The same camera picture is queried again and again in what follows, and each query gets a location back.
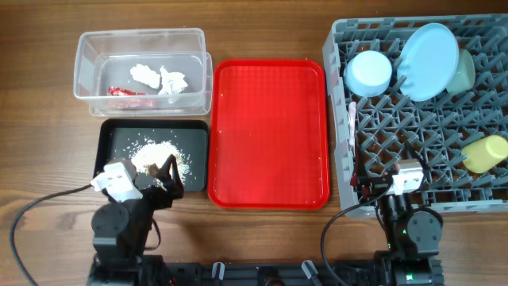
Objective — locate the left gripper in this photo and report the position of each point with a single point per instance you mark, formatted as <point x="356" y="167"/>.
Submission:
<point x="165" y="198"/>

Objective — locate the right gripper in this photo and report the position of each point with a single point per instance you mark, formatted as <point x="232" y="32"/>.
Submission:
<point x="373" y="187"/>

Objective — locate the food scraps and rice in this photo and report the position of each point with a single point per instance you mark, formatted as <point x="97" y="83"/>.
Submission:
<point x="148" y="153"/>

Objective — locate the white plastic spoon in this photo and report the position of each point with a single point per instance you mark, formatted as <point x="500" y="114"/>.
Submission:
<point x="352" y="111"/>

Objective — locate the white napkin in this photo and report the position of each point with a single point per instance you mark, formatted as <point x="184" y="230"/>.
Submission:
<point x="172" y="82"/>
<point x="144" y="74"/>

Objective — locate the light blue bowl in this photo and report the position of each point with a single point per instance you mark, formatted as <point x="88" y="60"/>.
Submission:
<point x="368" y="74"/>

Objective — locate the red strawberry cake wrapper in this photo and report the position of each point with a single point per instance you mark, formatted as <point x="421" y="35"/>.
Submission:
<point x="134" y="99"/>

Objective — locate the yellow plastic cup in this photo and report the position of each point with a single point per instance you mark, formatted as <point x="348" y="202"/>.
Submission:
<point x="484" y="154"/>

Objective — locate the light blue plate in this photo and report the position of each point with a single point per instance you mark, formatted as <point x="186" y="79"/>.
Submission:
<point x="429" y="61"/>

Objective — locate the mint green bowl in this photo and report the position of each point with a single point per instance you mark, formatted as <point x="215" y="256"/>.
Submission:
<point x="464" y="78"/>

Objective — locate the white plastic fork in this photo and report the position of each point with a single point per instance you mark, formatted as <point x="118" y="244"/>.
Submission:
<point x="352" y="138"/>

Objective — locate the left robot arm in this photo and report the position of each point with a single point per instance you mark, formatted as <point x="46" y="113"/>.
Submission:
<point x="121" y="227"/>

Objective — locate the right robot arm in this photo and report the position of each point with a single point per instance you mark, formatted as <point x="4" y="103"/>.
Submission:
<point x="413" y="233"/>

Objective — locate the black food waste tray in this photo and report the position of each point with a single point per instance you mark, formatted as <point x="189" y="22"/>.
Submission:
<point x="191" y="136"/>

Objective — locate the grey dishwasher rack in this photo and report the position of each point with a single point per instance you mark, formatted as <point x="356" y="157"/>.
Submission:
<point x="438" y="128"/>

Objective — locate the clear plastic waste bin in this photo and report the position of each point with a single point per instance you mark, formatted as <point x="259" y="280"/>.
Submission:
<point x="103" y="59"/>

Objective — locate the red serving tray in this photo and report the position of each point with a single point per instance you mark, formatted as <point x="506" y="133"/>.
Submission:
<point x="269" y="146"/>

